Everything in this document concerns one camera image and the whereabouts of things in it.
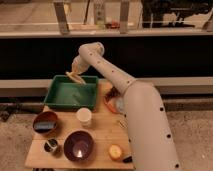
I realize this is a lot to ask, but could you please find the wooden folding table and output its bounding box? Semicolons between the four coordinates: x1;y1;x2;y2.
25;81;134;171

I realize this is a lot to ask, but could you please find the dark purple bowl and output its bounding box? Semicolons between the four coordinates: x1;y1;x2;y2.
63;130;94;162

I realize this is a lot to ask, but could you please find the orange fruit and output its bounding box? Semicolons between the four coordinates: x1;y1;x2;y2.
108;144;123;161

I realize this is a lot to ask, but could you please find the brown wooden bowl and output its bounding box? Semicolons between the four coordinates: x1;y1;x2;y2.
33;111;58;134

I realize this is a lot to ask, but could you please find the green plastic tray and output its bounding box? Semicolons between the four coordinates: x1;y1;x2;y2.
44;75;98;110

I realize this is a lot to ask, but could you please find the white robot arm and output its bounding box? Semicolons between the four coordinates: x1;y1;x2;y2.
72;42;181;171

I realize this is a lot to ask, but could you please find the black handled peeler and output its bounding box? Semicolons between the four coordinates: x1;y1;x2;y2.
122;156;132;163

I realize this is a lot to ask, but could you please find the white paper cup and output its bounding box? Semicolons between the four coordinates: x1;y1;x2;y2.
76;108;92;126

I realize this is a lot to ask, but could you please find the brown grape bunch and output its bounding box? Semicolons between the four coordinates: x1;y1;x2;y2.
105;87;120;100

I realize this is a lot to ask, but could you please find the blue sponge in bowl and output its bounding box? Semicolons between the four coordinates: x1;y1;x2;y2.
34;122;54;131

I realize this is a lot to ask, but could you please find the small metal can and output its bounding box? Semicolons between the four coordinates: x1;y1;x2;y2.
44;139;59;154

